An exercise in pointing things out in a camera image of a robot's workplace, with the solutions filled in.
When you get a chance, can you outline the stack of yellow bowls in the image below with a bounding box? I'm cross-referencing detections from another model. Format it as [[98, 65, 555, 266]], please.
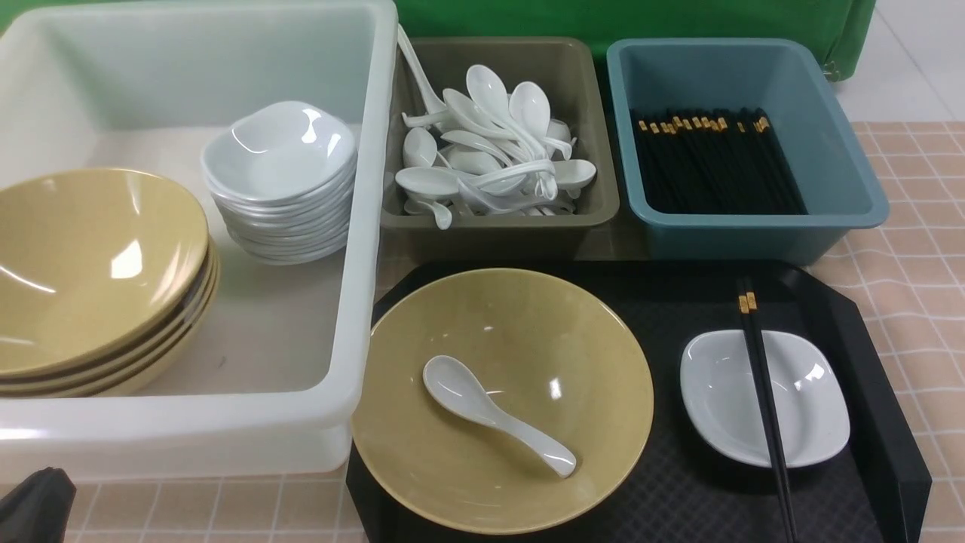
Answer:
[[1, 168, 222, 399]]

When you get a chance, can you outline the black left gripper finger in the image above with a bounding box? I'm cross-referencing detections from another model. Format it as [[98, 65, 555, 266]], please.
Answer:
[[1, 467, 76, 542]]

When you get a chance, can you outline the black chopstick gold band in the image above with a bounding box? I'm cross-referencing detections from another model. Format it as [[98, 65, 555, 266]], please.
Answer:
[[745, 279, 798, 543], [736, 281, 792, 543]]

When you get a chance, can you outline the olive plastic spoon bin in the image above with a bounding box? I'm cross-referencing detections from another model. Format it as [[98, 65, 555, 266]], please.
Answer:
[[381, 35, 620, 262]]

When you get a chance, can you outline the black plastic serving tray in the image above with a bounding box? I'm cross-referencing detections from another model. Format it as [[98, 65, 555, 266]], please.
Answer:
[[347, 261, 932, 542]]

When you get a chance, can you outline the large white plastic tub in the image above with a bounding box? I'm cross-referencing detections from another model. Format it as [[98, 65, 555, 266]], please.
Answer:
[[2, 1, 397, 483]]

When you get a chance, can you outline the stack of white dishes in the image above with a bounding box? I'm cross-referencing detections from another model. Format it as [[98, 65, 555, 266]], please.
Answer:
[[200, 102, 358, 265]]

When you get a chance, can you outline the teal plastic chopstick bin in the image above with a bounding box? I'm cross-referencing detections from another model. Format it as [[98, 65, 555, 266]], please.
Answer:
[[606, 38, 890, 265]]

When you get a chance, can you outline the pile of black chopsticks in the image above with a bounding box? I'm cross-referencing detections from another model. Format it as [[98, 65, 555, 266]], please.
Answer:
[[630, 108, 809, 216]]

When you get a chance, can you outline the pile of white spoons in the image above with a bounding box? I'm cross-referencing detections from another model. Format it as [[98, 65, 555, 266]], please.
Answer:
[[394, 28, 599, 231]]

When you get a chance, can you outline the white ceramic soup spoon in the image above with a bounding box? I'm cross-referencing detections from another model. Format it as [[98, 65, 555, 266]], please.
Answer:
[[421, 355, 577, 478]]

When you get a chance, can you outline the yellow noodle bowl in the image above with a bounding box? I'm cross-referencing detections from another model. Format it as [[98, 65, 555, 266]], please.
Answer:
[[351, 268, 654, 536]]

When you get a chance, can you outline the white square sauce dish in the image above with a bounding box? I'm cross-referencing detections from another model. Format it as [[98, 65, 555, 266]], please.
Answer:
[[679, 329, 850, 468]]

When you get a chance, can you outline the green cloth backdrop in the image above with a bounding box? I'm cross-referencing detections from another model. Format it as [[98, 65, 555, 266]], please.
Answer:
[[0, 0, 878, 82]]

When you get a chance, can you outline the pink checkered tablecloth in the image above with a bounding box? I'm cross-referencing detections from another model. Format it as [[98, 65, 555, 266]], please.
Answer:
[[65, 121, 964, 542]]

